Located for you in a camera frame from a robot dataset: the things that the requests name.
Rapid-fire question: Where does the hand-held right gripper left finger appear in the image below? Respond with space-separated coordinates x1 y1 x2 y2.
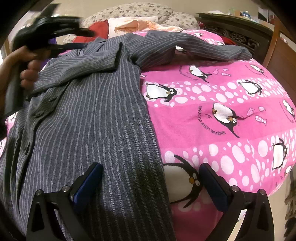
26 162 103 241

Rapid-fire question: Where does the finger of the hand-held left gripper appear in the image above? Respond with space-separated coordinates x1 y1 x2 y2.
75 27 99 38
54 42 88 52

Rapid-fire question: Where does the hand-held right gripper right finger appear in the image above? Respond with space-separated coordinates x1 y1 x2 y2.
198 163 281 241

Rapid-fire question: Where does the grey pinstriped jacket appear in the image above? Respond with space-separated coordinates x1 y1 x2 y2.
0 30 253 241

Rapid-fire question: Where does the person's left hand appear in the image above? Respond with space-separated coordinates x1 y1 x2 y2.
0 45 54 103

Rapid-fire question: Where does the red cushion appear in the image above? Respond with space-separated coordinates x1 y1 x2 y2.
73 20 110 44

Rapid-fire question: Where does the white pillow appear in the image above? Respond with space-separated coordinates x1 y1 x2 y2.
107 16 160 39

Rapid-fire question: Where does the orange fringed towel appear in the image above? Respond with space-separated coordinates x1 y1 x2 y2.
126 20 184 33

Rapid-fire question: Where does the pink penguin printed blanket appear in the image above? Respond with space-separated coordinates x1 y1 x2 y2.
0 29 296 241

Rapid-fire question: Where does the red cloth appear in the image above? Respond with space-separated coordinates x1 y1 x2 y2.
221 35 234 46

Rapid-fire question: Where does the dark carved wooden headboard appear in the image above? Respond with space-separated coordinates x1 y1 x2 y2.
195 13 274 66

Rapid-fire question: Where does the brown wooden furniture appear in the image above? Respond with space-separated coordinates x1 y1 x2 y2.
262 23 296 93

